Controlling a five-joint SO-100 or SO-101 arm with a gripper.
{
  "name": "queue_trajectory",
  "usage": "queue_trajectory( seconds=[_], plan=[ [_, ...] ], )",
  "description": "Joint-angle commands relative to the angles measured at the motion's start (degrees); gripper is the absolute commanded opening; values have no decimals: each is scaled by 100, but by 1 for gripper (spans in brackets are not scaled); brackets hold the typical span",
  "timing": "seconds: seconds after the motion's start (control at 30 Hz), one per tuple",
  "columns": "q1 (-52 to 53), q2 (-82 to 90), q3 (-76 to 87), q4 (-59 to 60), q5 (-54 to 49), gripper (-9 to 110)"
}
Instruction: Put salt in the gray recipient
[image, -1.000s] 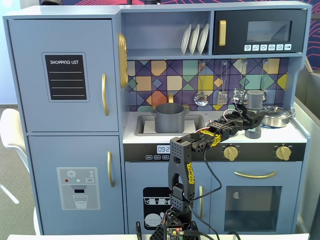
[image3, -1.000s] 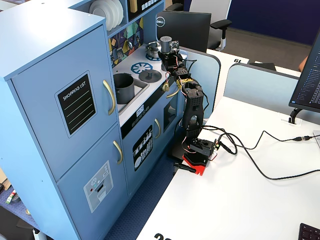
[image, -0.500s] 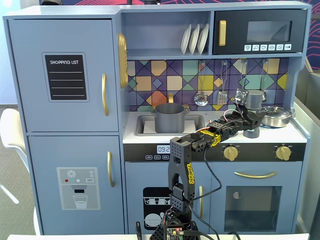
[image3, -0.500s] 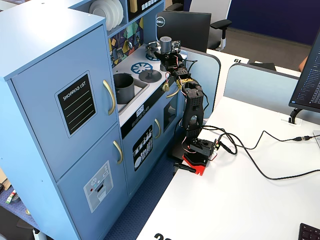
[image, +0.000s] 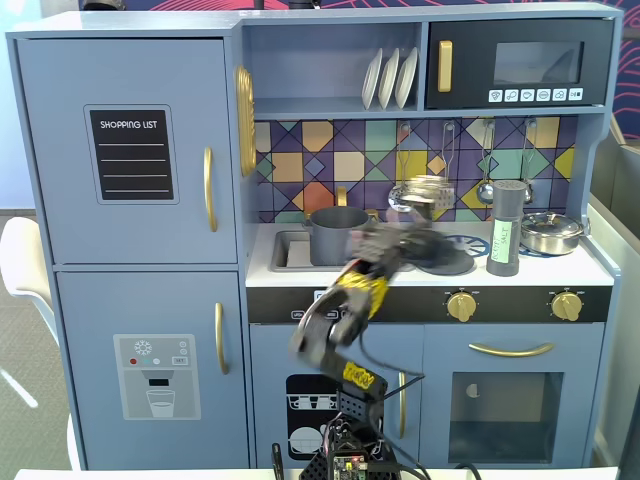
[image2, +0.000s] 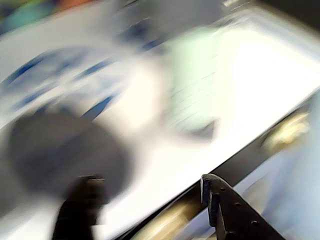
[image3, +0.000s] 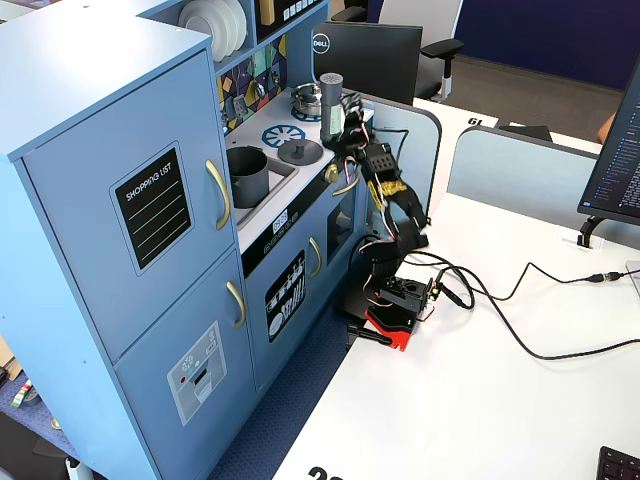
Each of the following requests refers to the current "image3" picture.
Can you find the silver toy ladle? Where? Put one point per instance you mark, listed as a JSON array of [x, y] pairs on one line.
[[260, 90]]

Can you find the blue wooden toy kitchen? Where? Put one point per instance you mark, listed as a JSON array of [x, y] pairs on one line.
[[100, 100]]

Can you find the black keyboard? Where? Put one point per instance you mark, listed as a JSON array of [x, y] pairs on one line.
[[620, 465]]

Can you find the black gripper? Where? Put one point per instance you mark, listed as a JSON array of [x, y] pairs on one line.
[[353, 121]]

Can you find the black table clamp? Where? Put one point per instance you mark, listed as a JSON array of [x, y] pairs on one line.
[[367, 336]]

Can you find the dark office chair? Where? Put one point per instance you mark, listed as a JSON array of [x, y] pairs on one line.
[[350, 10]]

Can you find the gray round pot lid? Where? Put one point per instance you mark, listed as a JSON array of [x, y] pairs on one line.
[[300, 152]]

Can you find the gold stove knob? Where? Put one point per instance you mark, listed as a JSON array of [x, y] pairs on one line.
[[331, 173]]

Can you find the low light blue desk partition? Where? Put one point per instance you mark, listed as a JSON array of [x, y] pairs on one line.
[[515, 175]]

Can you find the white toy plate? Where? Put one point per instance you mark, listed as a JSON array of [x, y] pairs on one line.
[[227, 30], [200, 25], [241, 22]]

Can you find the black shopping list board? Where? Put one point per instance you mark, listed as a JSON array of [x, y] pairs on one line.
[[152, 210]]

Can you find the silver toy spatula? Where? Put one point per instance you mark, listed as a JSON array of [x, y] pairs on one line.
[[240, 107]]

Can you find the silver metal toy pot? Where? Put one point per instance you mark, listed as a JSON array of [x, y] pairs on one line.
[[307, 100]]

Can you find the gray ice dispenser panel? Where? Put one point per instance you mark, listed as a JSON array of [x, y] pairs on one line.
[[197, 372]]

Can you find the red green white roll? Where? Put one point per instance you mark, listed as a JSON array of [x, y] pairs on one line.
[[21, 394]]

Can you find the black Dell monitor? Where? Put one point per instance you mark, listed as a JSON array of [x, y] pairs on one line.
[[375, 60]]

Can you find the tall light blue desk partition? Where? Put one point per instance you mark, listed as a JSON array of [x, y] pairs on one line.
[[415, 150]]

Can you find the white-backed office chair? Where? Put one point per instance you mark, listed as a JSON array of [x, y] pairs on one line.
[[425, 15]]

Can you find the gray cylindrical salt shaker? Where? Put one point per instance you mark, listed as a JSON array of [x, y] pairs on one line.
[[331, 105]]

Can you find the bare person forearm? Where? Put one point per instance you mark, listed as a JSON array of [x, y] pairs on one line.
[[607, 129]]

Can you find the monitor with lit screen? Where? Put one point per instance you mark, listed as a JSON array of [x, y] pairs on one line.
[[620, 165]]

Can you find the gray plastic pot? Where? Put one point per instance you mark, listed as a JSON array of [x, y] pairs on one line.
[[250, 185]]

